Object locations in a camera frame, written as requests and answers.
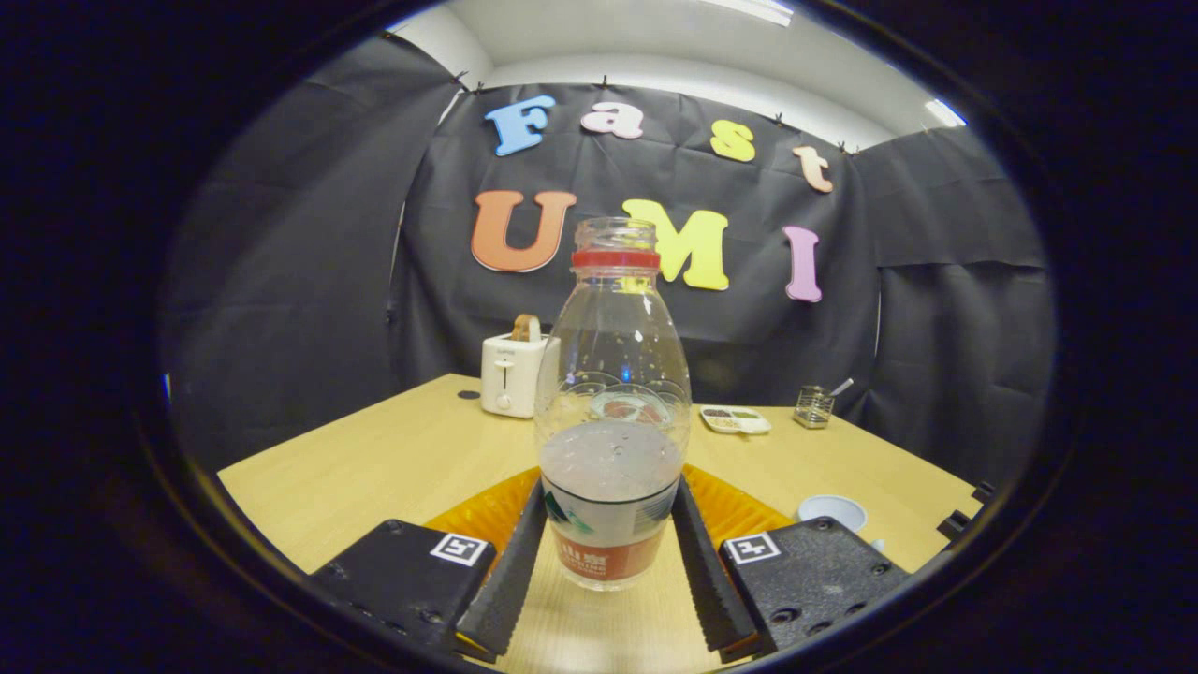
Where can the small clear glass jar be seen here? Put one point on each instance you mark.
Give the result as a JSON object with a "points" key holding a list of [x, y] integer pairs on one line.
{"points": [[813, 409]]}

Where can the brown bread slice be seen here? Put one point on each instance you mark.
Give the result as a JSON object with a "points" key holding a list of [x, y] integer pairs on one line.
{"points": [[526, 328]]}

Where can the long ceiling light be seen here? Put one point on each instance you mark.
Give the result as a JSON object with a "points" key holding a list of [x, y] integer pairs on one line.
{"points": [[753, 9]]}

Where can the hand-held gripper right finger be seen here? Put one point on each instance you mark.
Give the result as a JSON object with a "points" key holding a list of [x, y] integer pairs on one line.
{"points": [[711, 590]]}

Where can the white toaster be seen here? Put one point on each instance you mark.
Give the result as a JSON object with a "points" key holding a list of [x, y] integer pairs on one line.
{"points": [[508, 379]]}

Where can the black backdrop cloth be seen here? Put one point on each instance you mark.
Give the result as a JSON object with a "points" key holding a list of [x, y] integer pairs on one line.
{"points": [[309, 234]]}

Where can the black table clamp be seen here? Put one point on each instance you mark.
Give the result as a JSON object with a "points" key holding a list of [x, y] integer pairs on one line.
{"points": [[964, 513]]}

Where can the white cup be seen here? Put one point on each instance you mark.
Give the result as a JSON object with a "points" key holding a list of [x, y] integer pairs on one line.
{"points": [[831, 512]]}

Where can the wooden table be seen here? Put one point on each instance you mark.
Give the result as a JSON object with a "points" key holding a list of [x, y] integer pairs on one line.
{"points": [[374, 468]]}

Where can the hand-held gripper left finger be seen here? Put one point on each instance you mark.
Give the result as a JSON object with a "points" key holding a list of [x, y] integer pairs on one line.
{"points": [[510, 580]]}

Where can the white divided tray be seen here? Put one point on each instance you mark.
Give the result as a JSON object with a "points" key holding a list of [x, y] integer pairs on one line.
{"points": [[736, 420]]}

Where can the clear juice bottle red label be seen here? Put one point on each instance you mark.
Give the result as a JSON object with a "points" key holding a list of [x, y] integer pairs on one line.
{"points": [[613, 468]]}

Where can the small ceiling light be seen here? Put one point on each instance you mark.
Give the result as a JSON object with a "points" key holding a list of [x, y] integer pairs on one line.
{"points": [[945, 113]]}

